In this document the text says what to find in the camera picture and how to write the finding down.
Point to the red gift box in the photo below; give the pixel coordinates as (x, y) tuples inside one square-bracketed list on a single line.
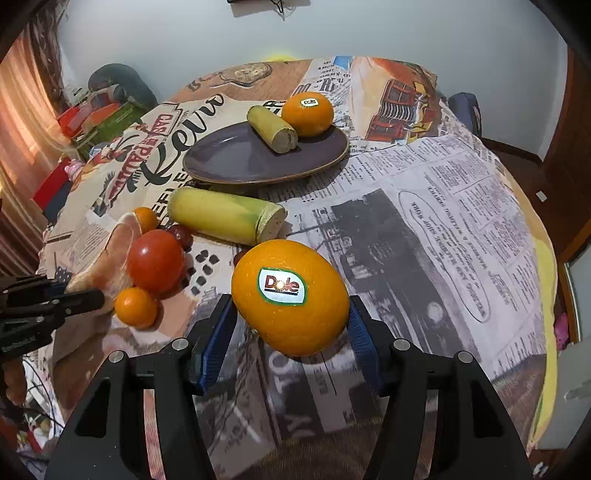
[(51, 184)]

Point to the small tangerine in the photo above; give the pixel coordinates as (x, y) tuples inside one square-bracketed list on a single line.
[(136, 307), (147, 219)]

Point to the red tomato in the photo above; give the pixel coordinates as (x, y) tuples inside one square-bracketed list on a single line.
[(154, 263)]

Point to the orange with label sticker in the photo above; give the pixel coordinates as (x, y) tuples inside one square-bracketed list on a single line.
[(307, 121), (295, 323)]

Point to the purple oval plate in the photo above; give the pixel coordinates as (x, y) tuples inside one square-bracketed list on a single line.
[(231, 157)]

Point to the grey plush toy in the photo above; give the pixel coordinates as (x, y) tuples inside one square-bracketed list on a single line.
[(124, 81)]

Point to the pink bunny toy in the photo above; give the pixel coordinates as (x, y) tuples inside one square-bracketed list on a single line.
[(75, 168)]

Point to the white sliding wardrobe door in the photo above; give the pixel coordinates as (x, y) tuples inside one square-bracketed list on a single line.
[(577, 369)]

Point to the orange box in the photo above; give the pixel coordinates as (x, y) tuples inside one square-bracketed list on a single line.
[(90, 115)]

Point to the peeled pink pomelo piece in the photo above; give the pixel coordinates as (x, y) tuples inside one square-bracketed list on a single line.
[(111, 263)]

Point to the brown curtain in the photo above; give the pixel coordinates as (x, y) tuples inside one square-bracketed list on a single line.
[(23, 115)]

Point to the brown wooden door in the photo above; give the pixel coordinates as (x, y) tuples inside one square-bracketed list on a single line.
[(572, 152)]

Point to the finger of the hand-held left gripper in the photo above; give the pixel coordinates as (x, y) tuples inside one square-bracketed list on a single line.
[(27, 284), (78, 300)]

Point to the person's left hand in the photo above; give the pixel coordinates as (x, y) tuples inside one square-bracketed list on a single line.
[(13, 383)]

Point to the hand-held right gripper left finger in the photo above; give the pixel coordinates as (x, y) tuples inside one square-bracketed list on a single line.
[(216, 344)]

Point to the blue bag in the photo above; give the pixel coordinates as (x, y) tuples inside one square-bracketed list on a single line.
[(466, 110)]

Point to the dark red jujube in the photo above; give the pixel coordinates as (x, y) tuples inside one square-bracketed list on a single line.
[(240, 257), (181, 235)]

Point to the newspaper print tablecloth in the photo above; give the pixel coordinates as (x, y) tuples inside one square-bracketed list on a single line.
[(415, 207)]

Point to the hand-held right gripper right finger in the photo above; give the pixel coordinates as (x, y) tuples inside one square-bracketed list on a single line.
[(365, 346)]

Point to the green patterned storage box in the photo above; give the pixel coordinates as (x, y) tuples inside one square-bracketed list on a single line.
[(115, 123)]

